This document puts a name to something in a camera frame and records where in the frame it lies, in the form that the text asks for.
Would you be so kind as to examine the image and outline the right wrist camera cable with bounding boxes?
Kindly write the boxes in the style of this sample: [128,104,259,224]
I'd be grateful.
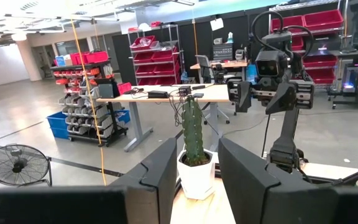
[249,10,316,60]

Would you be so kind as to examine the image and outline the green cactus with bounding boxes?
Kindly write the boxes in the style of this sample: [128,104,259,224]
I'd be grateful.
[181,94,211,167]

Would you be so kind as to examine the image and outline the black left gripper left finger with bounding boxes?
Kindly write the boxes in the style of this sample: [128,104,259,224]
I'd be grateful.
[0,138,178,224]

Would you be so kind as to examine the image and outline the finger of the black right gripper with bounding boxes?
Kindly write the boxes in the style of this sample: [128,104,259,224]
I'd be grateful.
[265,83,297,115]
[236,81,252,113]

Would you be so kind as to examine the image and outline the black small parts bin rack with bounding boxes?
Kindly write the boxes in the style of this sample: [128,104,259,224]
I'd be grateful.
[50,51,131,147]

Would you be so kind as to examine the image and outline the black floor fan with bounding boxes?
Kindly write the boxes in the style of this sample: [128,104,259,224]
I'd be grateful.
[0,143,53,192]

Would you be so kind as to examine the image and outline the wooden desk grey legs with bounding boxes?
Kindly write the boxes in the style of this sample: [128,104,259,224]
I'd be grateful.
[96,83,249,153]

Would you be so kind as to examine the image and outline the yellow extension cable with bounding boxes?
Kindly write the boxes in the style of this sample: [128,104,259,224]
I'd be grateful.
[69,18,108,187]

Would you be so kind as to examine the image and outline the black drawer cabinet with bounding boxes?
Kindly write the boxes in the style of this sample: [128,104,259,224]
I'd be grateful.
[212,42,234,62]

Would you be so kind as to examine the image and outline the white paper sheet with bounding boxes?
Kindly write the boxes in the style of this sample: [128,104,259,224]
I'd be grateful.
[209,17,225,32]

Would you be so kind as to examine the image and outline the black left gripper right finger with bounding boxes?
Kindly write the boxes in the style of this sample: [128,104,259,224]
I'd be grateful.
[218,138,358,224]

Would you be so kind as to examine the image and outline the white hexagonal plant pot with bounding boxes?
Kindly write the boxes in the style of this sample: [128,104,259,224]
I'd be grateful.
[176,148,216,201]

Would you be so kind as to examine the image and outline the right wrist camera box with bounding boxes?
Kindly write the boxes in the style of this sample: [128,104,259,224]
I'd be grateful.
[254,30,293,78]

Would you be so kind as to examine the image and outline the wire shelf with red bins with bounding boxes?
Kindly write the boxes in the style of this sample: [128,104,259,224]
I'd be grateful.
[268,0,347,94]
[127,21,182,86]

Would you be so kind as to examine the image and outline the black power brick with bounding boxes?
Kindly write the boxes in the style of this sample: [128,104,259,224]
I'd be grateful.
[147,90,170,100]

